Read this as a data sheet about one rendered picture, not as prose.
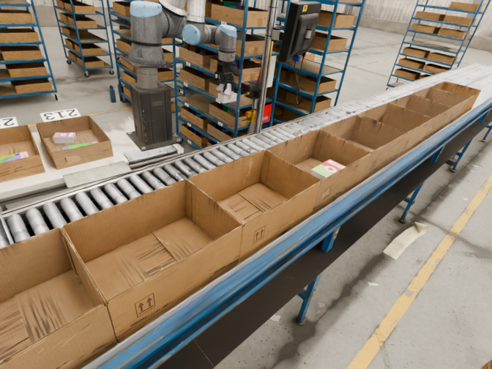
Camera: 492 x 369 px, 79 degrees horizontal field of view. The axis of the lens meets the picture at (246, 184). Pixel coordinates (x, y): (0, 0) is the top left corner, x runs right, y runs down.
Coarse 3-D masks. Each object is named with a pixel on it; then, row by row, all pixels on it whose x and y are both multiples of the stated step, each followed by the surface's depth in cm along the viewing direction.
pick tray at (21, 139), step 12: (0, 132) 158; (12, 132) 161; (24, 132) 165; (0, 144) 161; (12, 144) 162; (24, 144) 164; (36, 144) 148; (0, 156) 152; (36, 156) 140; (0, 168) 133; (12, 168) 136; (24, 168) 140; (36, 168) 143; (0, 180) 136
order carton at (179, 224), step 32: (160, 192) 96; (192, 192) 101; (64, 224) 79; (96, 224) 85; (128, 224) 93; (160, 224) 103; (192, 224) 106; (224, 224) 92; (96, 256) 90; (128, 256) 92; (160, 256) 94; (192, 256) 75; (224, 256) 86; (128, 288) 65; (160, 288) 72; (192, 288) 83; (128, 320) 70
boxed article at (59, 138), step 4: (56, 136) 166; (60, 136) 167; (64, 136) 167; (68, 136) 168; (72, 136) 168; (56, 140) 167; (60, 140) 168; (64, 140) 168; (68, 140) 168; (72, 140) 169
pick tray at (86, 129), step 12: (60, 120) 173; (72, 120) 177; (84, 120) 181; (48, 132) 172; (60, 132) 176; (72, 132) 180; (84, 132) 182; (96, 132) 179; (48, 144) 166; (60, 144) 168; (72, 144) 169; (96, 144) 155; (108, 144) 159; (60, 156) 146; (72, 156) 150; (84, 156) 154; (96, 156) 158; (108, 156) 163; (60, 168) 150
